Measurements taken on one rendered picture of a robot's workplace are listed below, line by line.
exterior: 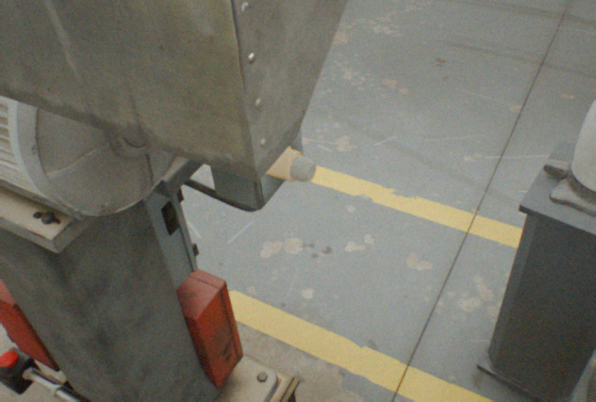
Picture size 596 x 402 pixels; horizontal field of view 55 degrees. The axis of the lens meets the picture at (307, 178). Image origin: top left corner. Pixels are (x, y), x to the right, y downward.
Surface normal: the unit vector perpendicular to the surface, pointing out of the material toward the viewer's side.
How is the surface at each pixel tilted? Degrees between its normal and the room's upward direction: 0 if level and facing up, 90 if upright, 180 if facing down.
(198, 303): 0
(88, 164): 91
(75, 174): 91
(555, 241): 90
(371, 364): 0
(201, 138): 90
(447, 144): 0
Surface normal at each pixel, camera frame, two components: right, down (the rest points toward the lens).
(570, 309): -0.59, 0.57
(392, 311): -0.06, -0.74
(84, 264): 0.88, 0.28
